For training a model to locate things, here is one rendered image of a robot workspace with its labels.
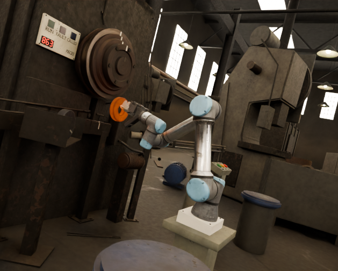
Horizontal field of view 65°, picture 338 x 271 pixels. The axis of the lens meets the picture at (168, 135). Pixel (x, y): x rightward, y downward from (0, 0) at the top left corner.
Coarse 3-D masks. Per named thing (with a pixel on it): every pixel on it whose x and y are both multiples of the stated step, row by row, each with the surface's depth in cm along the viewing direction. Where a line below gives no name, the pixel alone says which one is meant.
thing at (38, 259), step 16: (32, 112) 116; (48, 112) 117; (32, 128) 116; (48, 128) 117; (64, 128) 118; (80, 128) 143; (48, 144) 129; (64, 144) 118; (48, 160) 129; (48, 176) 130; (48, 192) 133; (32, 208) 130; (32, 224) 130; (16, 240) 141; (32, 240) 130; (0, 256) 124; (16, 256) 127; (32, 256) 130
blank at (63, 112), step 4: (60, 112) 120; (64, 112) 121; (68, 112) 123; (72, 112) 126; (68, 116) 124; (72, 116) 127; (72, 120) 129; (72, 124) 130; (72, 128) 131; (72, 132) 132; (68, 136) 129
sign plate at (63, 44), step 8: (48, 16) 151; (40, 24) 150; (56, 24) 156; (64, 24) 161; (40, 32) 149; (48, 32) 153; (56, 32) 157; (40, 40) 150; (48, 40) 154; (56, 40) 158; (64, 40) 163; (72, 40) 167; (48, 48) 155; (56, 48) 160; (64, 48) 164; (72, 48) 168; (64, 56) 166; (72, 56) 170
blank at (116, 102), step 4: (116, 100) 165; (120, 100) 167; (124, 100) 170; (112, 104) 164; (116, 104) 165; (120, 104) 168; (112, 108) 164; (116, 108) 165; (112, 112) 164; (116, 112) 166; (120, 112) 174; (124, 112) 173; (112, 116) 166; (116, 116) 167; (120, 116) 170; (124, 116) 173; (116, 120) 169; (120, 120) 171
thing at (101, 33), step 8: (96, 32) 171; (104, 32) 171; (112, 32) 176; (88, 40) 167; (96, 40) 167; (128, 40) 191; (88, 48) 163; (88, 56) 164; (88, 64) 165; (88, 72) 167; (88, 80) 169; (96, 88) 175; (104, 96) 183; (112, 96) 189
